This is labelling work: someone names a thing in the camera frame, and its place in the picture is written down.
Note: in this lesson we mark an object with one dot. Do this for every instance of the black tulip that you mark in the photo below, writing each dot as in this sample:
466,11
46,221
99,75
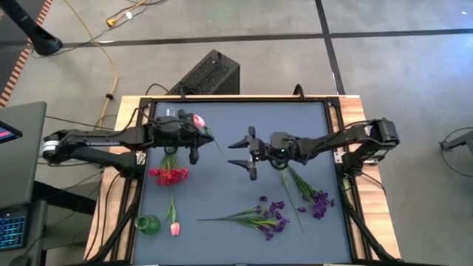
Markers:
292,203

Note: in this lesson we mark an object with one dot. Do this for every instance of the backlit keyboard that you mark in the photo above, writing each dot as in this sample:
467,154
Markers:
13,229

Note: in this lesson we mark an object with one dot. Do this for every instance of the black computer mouse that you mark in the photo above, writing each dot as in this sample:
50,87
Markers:
20,261

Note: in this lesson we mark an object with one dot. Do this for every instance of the black mat orange striped edge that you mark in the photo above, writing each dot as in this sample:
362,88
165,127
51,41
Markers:
7,55

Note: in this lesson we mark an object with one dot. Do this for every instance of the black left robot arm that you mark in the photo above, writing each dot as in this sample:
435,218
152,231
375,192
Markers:
92,138

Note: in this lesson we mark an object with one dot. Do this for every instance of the purple flower bunch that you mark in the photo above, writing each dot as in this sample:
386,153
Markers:
269,218
318,207

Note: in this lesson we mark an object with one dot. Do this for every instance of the black computer tower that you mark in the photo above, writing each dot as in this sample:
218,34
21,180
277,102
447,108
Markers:
210,75

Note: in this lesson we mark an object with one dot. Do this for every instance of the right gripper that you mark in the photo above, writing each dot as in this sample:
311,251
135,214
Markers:
262,149

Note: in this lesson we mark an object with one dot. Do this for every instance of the black arched bracket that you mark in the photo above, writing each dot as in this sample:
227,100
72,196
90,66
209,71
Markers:
295,92

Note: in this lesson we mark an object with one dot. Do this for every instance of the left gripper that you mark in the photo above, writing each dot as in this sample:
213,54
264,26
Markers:
173,131

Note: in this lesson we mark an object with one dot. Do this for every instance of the small tilted screen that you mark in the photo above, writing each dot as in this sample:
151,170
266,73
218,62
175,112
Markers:
7,133

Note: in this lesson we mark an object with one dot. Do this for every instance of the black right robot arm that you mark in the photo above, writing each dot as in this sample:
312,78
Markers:
332,142

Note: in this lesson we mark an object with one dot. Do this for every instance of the grey stand leg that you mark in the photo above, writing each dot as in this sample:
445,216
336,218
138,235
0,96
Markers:
458,142

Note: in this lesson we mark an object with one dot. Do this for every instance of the black stand base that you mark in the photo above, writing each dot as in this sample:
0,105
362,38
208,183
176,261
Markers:
44,42

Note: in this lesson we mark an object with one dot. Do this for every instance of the pink tulip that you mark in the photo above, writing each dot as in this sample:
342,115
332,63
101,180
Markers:
199,120
175,229

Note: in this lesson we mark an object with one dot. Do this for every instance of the green glass vase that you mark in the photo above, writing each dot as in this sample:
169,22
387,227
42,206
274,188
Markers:
148,224

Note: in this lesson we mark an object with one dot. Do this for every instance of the grey laptop lid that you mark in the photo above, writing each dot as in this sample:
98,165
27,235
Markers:
20,166

